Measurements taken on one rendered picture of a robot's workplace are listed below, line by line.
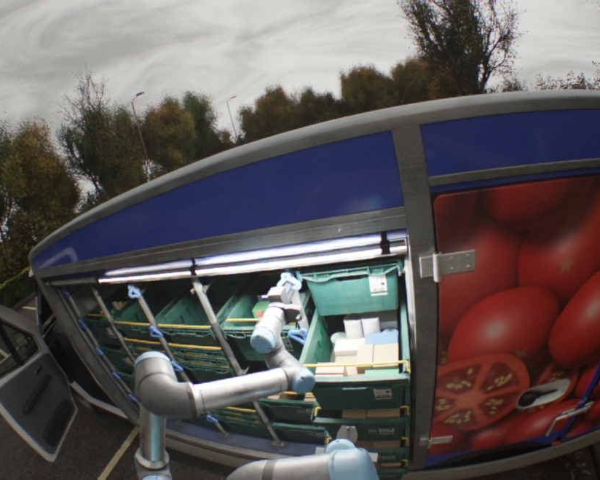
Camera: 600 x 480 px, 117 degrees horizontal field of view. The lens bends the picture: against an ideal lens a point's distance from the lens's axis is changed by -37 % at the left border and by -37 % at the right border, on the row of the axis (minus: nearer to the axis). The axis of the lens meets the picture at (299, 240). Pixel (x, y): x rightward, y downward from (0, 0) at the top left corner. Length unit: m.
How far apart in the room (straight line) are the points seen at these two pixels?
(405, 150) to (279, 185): 0.37
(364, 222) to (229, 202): 0.42
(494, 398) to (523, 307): 0.51
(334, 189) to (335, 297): 0.50
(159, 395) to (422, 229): 0.81
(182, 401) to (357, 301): 0.76
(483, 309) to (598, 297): 0.52
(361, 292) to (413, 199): 0.47
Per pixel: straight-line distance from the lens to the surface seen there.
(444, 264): 0.90
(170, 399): 0.76
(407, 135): 0.79
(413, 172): 0.81
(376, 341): 1.24
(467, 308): 1.02
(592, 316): 1.36
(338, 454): 0.43
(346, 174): 0.81
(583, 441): 2.55
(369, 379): 1.02
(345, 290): 1.15
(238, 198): 0.92
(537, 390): 1.59
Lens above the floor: 2.47
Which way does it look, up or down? 20 degrees down
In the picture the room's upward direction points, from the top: 15 degrees counter-clockwise
